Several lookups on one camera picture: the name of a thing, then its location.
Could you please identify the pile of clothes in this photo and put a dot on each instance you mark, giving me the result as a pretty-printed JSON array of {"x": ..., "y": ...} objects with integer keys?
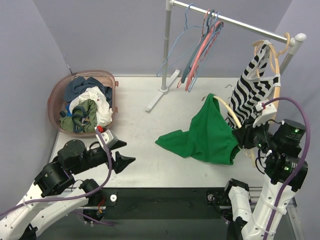
[{"x": 88, "y": 106}]

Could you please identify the teal hanger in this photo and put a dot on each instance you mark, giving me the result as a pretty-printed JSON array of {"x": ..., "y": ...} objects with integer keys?
[{"x": 195, "y": 55}]

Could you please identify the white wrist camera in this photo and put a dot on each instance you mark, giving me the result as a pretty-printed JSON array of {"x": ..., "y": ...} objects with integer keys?
[
  {"x": 263, "y": 112},
  {"x": 106, "y": 138}
]

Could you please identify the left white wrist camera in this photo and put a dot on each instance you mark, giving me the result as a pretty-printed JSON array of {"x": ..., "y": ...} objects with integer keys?
[{"x": 106, "y": 138}]

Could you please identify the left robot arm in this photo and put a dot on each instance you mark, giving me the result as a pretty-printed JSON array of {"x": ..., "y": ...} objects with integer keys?
[{"x": 42, "y": 205}]

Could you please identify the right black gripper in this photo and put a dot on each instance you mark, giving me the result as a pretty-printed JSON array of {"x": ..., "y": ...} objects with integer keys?
[{"x": 244, "y": 137}]

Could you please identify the green tank top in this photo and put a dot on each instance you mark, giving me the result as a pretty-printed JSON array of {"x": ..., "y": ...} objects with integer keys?
[{"x": 209, "y": 138}]

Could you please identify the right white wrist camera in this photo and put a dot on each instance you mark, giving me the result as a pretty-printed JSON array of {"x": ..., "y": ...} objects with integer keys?
[{"x": 263, "y": 112}]

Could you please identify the striped black white tank top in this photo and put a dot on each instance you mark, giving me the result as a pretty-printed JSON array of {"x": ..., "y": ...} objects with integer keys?
[{"x": 252, "y": 86}]

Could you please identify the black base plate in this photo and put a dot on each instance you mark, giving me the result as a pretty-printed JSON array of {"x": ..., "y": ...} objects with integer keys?
[{"x": 159, "y": 203}]

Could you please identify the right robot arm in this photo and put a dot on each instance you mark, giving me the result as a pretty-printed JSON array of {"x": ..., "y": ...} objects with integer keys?
[{"x": 281, "y": 151}]

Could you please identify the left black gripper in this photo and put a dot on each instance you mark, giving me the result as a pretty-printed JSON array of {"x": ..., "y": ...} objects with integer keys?
[{"x": 111, "y": 156}]

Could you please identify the pink hanger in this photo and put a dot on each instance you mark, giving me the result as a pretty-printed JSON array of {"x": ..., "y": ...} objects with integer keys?
[{"x": 200, "y": 57}]

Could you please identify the white clothes rack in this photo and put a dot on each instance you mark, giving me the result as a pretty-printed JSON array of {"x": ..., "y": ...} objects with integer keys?
[{"x": 294, "y": 45}]

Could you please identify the cream yellow hanger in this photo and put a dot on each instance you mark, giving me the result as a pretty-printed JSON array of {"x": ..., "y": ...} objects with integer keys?
[{"x": 249, "y": 153}]

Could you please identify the light blue wire hanger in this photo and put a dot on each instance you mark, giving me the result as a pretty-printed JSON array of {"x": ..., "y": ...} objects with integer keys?
[{"x": 212, "y": 32}]

